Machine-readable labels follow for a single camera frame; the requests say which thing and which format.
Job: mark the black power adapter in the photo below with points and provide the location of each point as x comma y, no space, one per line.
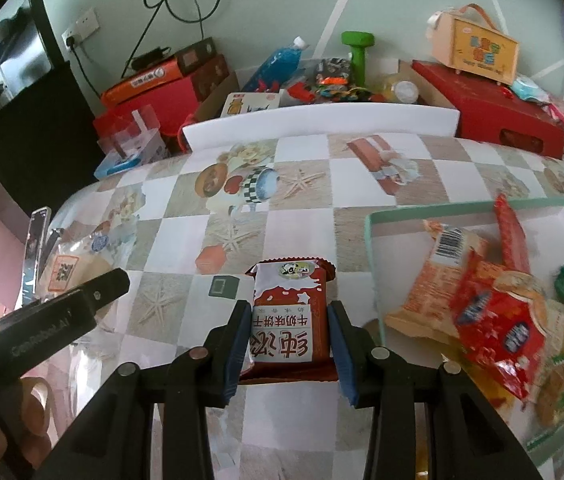
149,57

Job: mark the pile of colourful toys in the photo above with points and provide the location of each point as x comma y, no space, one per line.
334,77

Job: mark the white foam board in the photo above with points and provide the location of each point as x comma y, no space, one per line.
322,120

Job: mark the orange flat box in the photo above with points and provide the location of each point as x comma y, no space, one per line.
141,80

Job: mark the white wall socket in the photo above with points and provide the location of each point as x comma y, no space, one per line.
81,25

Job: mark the red plastic toy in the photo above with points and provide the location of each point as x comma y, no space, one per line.
299,91

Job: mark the white cartoon card box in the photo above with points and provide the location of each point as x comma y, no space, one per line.
247,105

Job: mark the clear plastic box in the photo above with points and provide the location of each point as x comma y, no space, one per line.
136,135

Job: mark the green dumbbell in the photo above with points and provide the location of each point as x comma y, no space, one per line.
359,60

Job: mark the orange brown snack packet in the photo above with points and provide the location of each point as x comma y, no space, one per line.
432,285

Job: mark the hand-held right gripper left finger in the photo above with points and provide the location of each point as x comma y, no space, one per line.
239,340

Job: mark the small red clip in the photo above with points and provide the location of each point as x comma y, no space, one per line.
505,93

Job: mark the black flat television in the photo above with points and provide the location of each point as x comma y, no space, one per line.
16,45

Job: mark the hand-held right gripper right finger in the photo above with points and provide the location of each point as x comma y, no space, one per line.
344,355

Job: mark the blue flat box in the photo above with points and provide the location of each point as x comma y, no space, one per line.
116,165

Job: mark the teal-edged white tray box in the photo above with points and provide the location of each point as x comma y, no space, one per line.
402,260

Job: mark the clear acrylic stand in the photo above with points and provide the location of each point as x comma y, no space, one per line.
35,245

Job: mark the brown toy cardboard box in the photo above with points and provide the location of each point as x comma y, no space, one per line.
216,97

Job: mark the dark red biscuit packet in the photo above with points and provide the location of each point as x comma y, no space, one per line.
287,305

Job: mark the red dotted snack packet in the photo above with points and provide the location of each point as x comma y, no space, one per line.
512,240

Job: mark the light blue pack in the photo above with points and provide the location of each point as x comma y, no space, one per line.
527,87

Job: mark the red gift box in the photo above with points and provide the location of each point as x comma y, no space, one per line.
487,105

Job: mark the dark brown box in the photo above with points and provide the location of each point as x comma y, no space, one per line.
206,75

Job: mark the clear-wrapped round bread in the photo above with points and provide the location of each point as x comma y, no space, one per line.
74,265

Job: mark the white round container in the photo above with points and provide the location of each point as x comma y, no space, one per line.
406,92

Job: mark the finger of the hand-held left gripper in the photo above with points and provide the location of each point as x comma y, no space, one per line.
109,285

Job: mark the black cabinet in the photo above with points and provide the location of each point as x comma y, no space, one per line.
46,150

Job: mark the blue liquid bottle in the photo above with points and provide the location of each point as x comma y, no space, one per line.
274,67

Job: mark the red cardboard box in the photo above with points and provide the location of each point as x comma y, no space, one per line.
176,95

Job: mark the red crinkled snack packet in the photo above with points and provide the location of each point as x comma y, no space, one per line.
502,330

